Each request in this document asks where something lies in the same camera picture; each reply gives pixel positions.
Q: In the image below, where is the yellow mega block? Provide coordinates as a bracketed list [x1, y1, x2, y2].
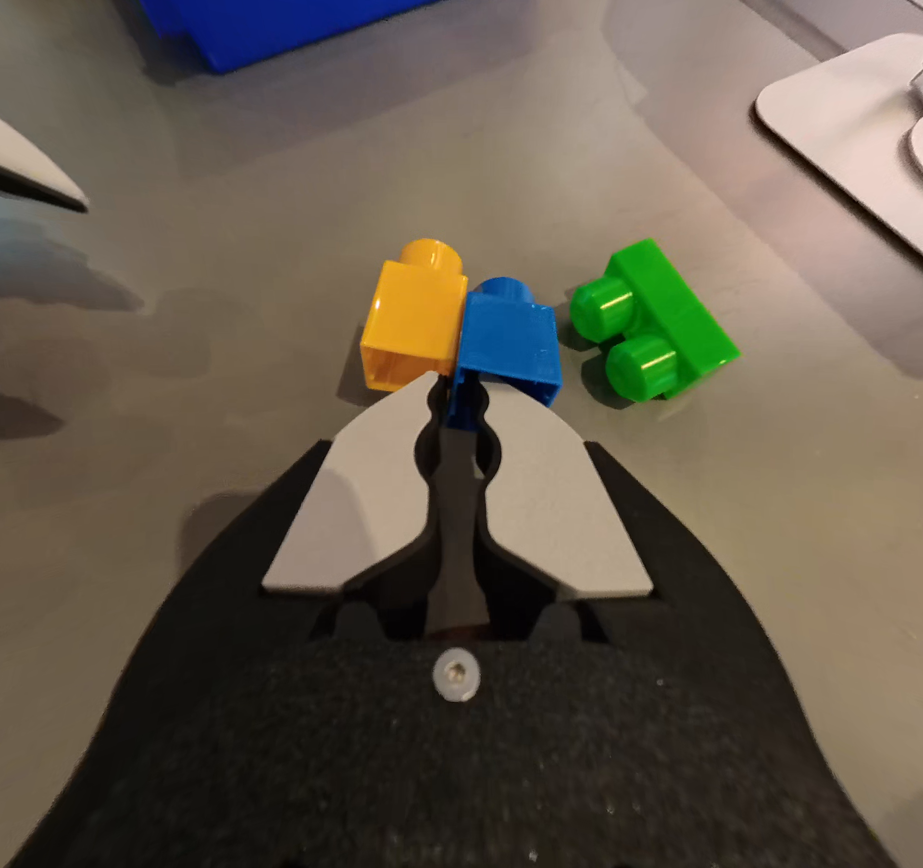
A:
[359, 237, 470, 393]

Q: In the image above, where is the blue mega block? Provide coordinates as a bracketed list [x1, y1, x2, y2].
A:
[443, 277, 563, 430]

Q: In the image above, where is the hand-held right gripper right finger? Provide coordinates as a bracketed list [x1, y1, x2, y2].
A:
[472, 386, 656, 600]

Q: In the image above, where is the blue storage bin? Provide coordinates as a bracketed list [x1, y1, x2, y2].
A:
[101, 0, 549, 75]

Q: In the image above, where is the instruction board on white stand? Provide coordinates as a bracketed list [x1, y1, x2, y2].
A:
[753, 31, 923, 256]

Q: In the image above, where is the green mega block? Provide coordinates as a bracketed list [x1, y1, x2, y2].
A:
[568, 238, 742, 403]

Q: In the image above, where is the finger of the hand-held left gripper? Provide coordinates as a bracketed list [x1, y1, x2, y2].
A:
[0, 118, 89, 214]

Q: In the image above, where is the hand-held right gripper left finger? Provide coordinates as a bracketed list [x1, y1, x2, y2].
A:
[261, 370, 442, 595]

